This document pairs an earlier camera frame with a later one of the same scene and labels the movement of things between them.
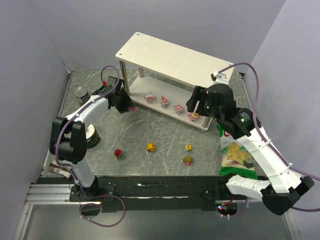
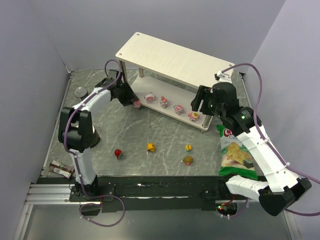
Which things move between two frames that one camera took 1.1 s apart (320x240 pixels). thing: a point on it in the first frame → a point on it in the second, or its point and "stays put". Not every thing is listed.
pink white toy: (163, 102) stays put
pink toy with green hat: (193, 116) stays put
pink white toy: (149, 97) stays put
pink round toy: (132, 108) → (136, 103)
